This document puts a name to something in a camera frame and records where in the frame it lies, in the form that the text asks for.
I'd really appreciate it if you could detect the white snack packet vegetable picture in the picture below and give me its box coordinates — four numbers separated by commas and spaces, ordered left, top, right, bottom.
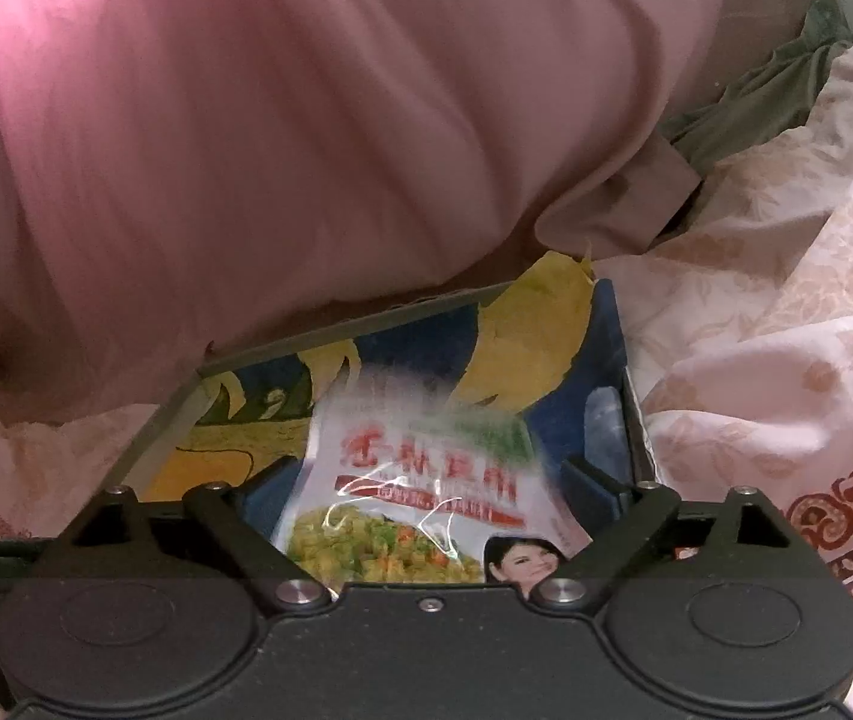
272, 371, 596, 586

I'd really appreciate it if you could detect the green cloth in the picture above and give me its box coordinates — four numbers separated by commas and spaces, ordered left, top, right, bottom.
659, 0, 853, 166

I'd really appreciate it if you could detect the pink curtain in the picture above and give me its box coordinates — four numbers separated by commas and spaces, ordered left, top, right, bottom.
0, 0, 731, 428

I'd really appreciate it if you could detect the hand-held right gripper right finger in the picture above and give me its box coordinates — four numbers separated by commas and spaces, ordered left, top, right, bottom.
531, 457, 798, 608

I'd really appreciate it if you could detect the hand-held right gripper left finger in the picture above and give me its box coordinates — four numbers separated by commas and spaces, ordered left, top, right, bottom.
57, 457, 330, 612

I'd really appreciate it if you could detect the pink floral bed sheet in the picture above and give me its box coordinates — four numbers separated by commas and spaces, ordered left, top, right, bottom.
0, 30, 853, 720

